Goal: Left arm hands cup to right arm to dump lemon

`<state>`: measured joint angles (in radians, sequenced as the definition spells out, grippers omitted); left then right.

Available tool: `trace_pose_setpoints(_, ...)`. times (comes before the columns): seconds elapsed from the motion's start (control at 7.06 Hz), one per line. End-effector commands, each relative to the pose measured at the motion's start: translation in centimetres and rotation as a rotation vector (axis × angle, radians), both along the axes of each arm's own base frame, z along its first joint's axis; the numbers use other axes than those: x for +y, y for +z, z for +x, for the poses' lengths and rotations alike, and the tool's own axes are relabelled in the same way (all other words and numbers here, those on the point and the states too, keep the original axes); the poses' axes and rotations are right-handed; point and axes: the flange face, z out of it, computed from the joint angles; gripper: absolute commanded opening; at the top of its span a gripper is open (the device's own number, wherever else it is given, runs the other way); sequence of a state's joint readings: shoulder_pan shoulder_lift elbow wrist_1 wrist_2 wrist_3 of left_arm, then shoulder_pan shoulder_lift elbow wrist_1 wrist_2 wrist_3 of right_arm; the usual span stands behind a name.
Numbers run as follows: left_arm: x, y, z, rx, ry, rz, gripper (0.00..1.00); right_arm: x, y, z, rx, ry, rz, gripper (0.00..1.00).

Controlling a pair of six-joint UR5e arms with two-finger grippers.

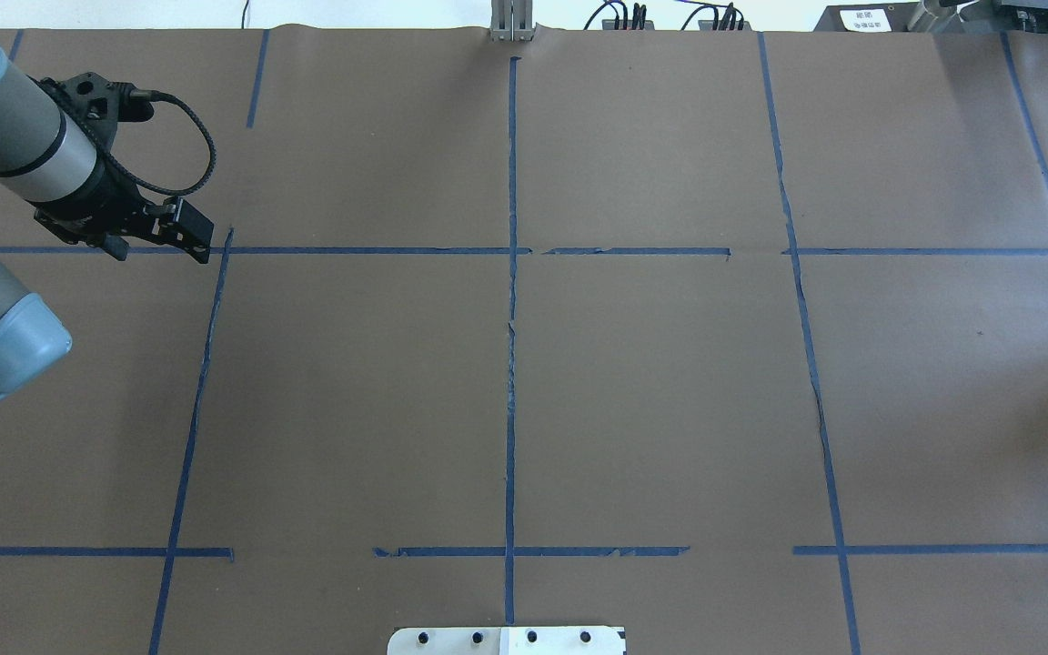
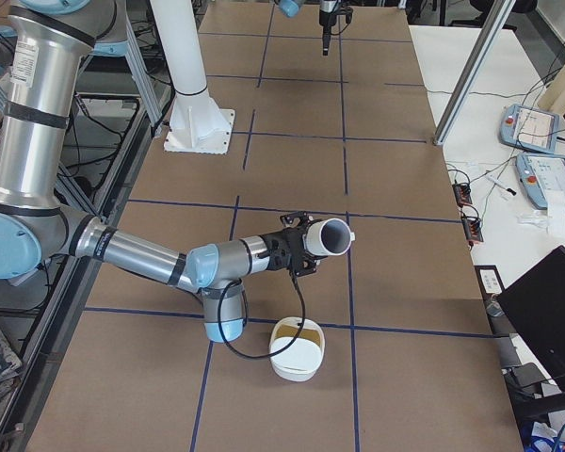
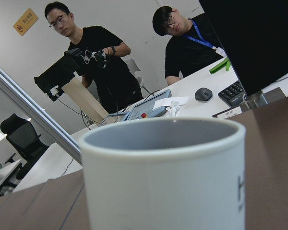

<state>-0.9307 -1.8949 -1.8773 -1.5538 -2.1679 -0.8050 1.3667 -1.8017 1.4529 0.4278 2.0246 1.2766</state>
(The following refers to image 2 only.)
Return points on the cream white bin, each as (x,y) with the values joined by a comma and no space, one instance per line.
(300,361)

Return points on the black marker pen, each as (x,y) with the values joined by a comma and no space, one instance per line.
(500,184)

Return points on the orange circuit board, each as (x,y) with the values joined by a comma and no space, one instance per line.
(472,227)
(462,194)

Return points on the near teach pendant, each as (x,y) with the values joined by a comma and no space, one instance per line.
(539,173)

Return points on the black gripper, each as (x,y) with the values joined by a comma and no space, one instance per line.
(292,245)
(328,14)

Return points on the white ribbed HOME mug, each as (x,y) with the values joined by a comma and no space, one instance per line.
(329,237)

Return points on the orange circuit board far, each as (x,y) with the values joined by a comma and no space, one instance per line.
(462,194)

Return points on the far teach pendant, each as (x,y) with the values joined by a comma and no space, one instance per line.
(529,129)

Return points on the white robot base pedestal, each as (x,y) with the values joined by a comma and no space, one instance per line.
(196,123)

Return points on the black laptop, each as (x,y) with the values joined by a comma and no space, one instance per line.
(535,307)

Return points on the teach pendant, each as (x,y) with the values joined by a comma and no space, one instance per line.
(529,129)
(539,173)

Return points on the orange circuit board near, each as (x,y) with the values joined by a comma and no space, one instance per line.
(472,227)

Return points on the aluminium frame post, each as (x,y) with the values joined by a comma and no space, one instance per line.
(486,38)

